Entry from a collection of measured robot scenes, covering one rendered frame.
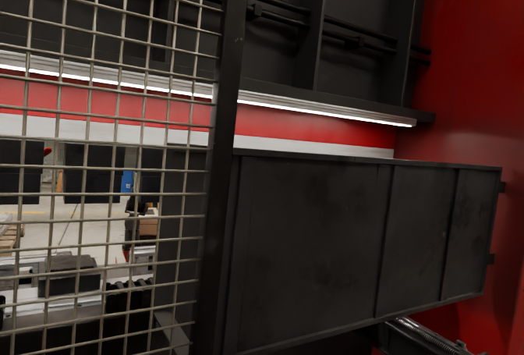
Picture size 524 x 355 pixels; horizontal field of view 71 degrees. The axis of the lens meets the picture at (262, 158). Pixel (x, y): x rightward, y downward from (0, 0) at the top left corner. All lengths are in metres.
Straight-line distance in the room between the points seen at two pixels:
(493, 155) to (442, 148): 0.19
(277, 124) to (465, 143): 0.72
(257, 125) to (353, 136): 0.46
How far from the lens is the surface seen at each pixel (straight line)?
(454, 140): 1.60
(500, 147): 1.52
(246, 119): 1.26
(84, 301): 0.91
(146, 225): 2.30
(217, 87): 0.41
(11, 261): 1.20
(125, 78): 0.92
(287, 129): 1.35
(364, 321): 1.08
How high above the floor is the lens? 1.38
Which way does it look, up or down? 4 degrees down
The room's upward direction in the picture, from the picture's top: 6 degrees clockwise
